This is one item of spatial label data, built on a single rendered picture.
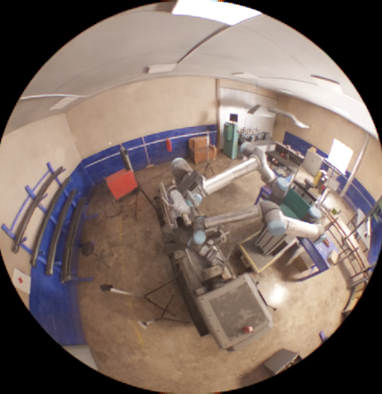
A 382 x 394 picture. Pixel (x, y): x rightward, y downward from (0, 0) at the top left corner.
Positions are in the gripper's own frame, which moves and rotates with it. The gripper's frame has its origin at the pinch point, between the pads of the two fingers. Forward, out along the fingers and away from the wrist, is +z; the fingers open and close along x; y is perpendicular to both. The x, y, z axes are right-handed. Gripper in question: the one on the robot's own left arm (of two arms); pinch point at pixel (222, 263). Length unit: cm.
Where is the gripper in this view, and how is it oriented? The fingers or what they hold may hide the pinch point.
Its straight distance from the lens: 112.1
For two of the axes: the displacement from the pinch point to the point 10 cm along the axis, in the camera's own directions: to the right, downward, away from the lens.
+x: -5.2, 4.1, -7.5
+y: -2.8, 7.5, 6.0
